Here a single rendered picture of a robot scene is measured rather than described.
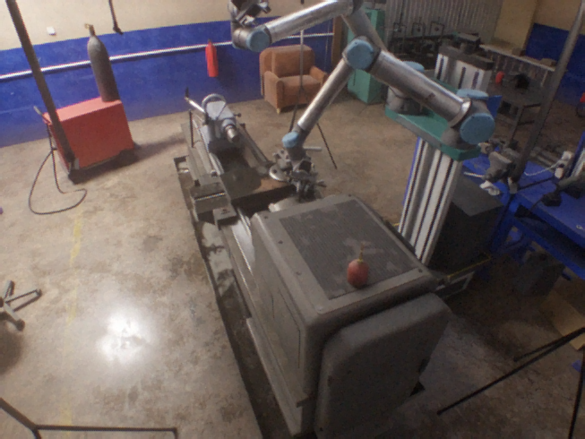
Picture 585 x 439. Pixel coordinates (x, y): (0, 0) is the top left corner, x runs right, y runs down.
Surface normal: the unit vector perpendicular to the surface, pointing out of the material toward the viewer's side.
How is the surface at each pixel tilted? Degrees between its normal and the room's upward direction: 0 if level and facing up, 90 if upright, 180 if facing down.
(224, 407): 0
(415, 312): 0
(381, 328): 0
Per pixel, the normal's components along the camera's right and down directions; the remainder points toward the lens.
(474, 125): -0.15, 0.65
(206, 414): 0.00, -0.77
